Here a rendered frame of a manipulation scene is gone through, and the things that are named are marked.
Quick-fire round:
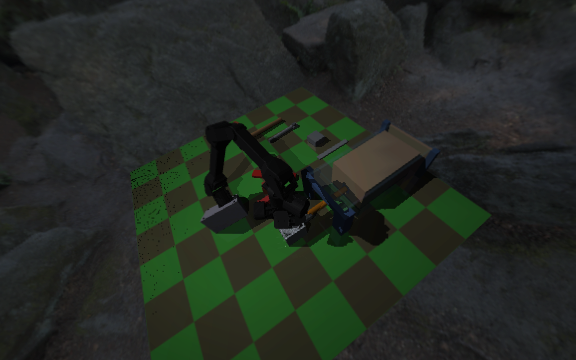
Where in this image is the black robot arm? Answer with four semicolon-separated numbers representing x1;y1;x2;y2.
204;120;310;229

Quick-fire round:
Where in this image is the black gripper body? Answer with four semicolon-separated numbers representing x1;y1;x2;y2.
253;201;284;220

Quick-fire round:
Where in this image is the black mallet with brown wooden handle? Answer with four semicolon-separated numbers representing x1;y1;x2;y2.
251;117;282;137

